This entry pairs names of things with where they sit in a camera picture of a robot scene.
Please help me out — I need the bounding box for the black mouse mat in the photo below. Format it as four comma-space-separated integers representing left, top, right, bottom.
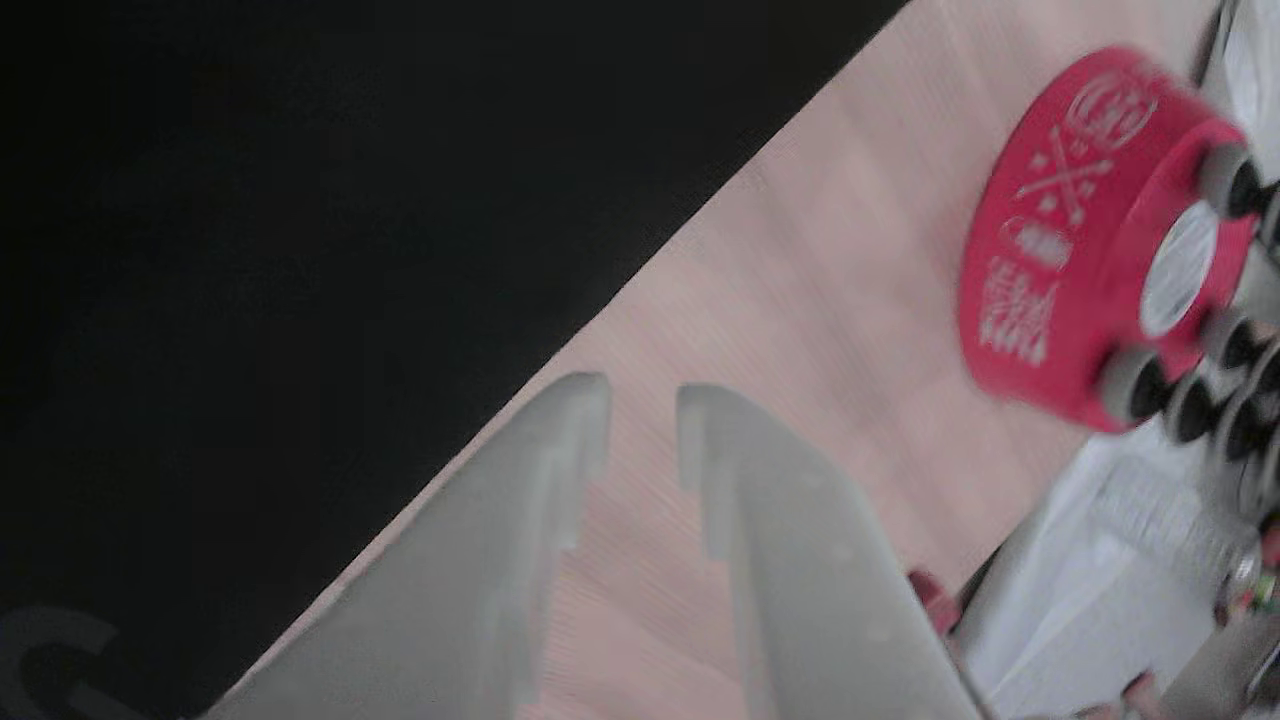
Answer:
0, 0, 911, 720

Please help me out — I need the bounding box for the red box with white print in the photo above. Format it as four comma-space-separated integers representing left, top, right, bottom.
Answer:
958, 45, 1256, 433

